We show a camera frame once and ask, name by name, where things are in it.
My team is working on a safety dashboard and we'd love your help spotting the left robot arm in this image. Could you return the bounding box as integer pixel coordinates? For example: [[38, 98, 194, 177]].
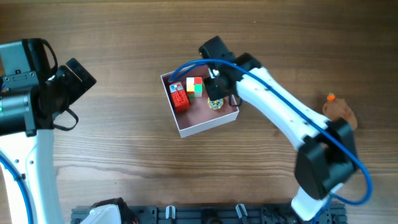
[[1, 38, 96, 223]]

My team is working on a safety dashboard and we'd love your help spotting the red toy truck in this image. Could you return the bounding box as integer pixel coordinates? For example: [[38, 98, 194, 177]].
[[169, 82, 190, 113]]

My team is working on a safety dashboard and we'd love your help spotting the yellow round ball toy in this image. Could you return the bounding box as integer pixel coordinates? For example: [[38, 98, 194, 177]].
[[208, 98, 224, 110]]

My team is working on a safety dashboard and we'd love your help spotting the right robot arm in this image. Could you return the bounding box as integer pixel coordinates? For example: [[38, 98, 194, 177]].
[[199, 36, 360, 221]]

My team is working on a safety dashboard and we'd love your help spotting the right blue cable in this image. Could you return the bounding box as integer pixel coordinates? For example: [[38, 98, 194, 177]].
[[167, 58, 374, 224]]

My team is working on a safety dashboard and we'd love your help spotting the small colourful puzzle cube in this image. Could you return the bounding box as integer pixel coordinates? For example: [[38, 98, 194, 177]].
[[186, 77, 203, 98]]

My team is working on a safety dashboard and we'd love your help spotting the left blue cable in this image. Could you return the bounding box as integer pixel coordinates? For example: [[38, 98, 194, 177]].
[[0, 154, 34, 224]]

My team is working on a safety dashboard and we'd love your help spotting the brown plush toy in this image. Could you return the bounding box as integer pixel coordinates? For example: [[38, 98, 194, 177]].
[[322, 93, 358, 130]]

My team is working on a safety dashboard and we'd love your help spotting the blue cable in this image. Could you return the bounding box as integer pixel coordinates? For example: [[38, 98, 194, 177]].
[[0, 154, 34, 224], [167, 58, 374, 224]]

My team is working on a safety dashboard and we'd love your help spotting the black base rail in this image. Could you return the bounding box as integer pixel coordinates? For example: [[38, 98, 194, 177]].
[[70, 203, 348, 224]]

